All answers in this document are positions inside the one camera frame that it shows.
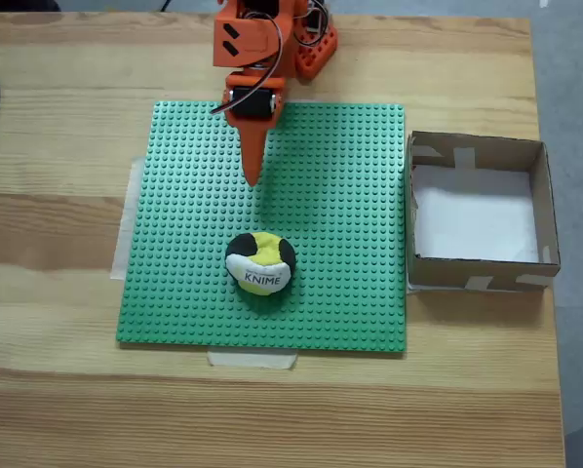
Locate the yellow white black soft ball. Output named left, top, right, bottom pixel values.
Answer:
left=224, top=232, right=296, bottom=297

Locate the brown cardboard box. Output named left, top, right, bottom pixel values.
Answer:
left=406, top=130, right=562, bottom=293

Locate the green studded baseplate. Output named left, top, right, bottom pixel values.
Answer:
left=115, top=99, right=408, bottom=358

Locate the masking tape strip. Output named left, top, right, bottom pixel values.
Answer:
left=109, top=155, right=145, bottom=282
left=207, top=348, right=299, bottom=371

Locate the white paper sheet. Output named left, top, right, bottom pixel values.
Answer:
left=411, top=163, right=540, bottom=264

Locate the black white gripper servo cable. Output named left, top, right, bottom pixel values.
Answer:
left=211, top=14, right=286, bottom=116

